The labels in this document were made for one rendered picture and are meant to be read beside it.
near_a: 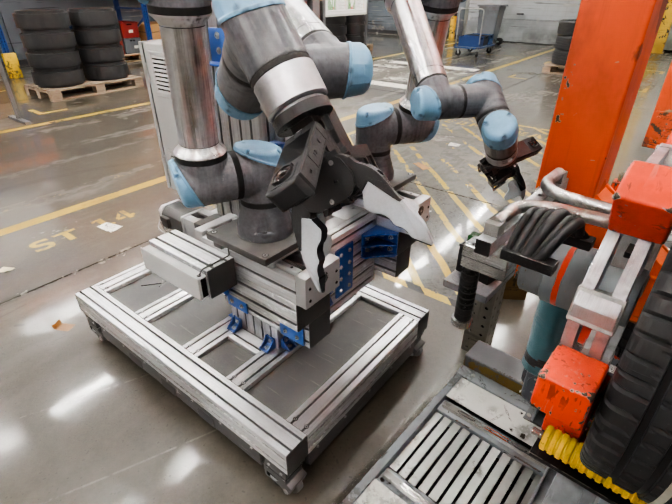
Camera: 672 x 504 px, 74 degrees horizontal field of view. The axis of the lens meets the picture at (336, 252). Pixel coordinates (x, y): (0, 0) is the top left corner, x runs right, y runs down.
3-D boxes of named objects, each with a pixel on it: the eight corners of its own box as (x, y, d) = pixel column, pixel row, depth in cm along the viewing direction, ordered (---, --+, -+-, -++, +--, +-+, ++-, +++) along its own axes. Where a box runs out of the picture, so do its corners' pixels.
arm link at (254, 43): (261, 8, 56) (277, -44, 48) (300, 87, 57) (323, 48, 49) (202, 22, 53) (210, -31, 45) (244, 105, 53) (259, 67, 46)
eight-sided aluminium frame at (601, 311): (552, 482, 83) (660, 221, 56) (517, 460, 87) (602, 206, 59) (624, 335, 118) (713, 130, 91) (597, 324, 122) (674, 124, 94)
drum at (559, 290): (616, 345, 86) (641, 285, 79) (508, 300, 98) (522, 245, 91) (633, 311, 95) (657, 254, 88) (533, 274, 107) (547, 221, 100)
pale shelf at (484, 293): (485, 304, 156) (486, 297, 154) (442, 285, 165) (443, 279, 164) (532, 256, 183) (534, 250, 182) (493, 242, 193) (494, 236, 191)
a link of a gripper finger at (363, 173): (411, 185, 46) (341, 148, 49) (406, 187, 45) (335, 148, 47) (392, 224, 48) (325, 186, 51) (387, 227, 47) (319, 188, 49)
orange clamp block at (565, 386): (597, 396, 71) (579, 433, 65) (547, 372, 75) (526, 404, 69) (611, 364, 67) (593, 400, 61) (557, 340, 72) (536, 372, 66)
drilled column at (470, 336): (481, 358, 192) (499, 277, 170) (460, 348, 197) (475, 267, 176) (491, 346, 198) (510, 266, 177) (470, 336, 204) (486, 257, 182)
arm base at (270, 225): (225, 231, 118) (220, 196, 113) (266, 211, 128) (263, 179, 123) (265, 249, 110) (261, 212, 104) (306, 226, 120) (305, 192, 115)
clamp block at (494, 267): (503, 283, 83) (508, 258, 80) (458, 265, 88) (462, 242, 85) (514, 271, 86) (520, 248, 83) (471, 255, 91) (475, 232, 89)
